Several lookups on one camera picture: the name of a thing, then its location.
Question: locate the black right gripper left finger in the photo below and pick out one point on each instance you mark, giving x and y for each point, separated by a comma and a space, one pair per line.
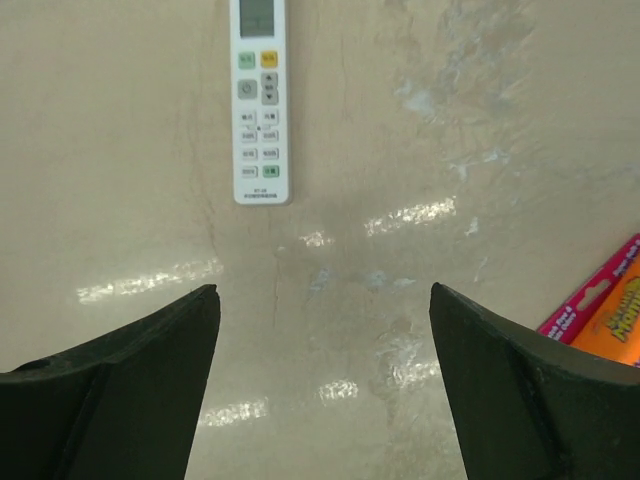
124, 405

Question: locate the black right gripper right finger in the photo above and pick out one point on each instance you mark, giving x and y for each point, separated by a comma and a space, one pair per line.
528, 407

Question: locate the white air conditioner remote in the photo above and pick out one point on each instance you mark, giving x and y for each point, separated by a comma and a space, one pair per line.
260, 117

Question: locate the pink orange snack box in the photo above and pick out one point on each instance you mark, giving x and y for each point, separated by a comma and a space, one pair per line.
602, 316

